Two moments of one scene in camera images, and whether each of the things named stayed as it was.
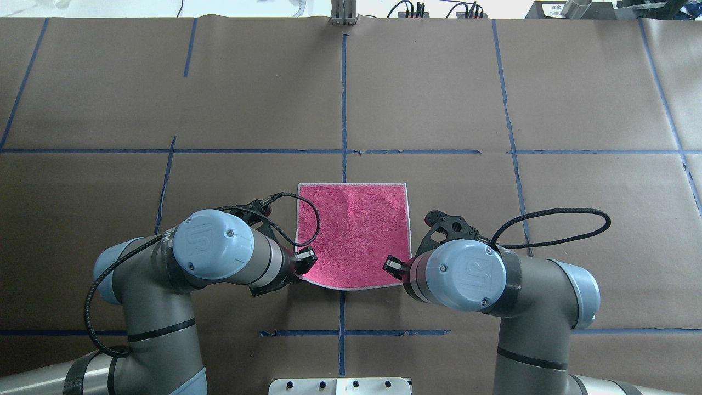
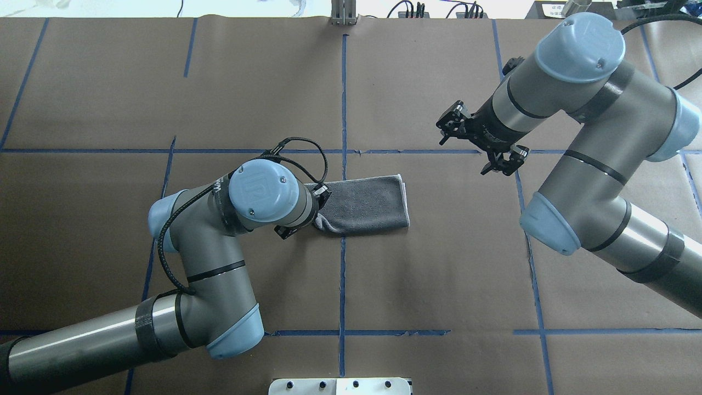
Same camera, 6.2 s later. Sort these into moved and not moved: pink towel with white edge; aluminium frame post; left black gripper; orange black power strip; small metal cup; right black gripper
Moved: pink towel with white edge; right black gripper; left black gripper
Not moved: aluminium frame post; small metal cup; orange black power strip
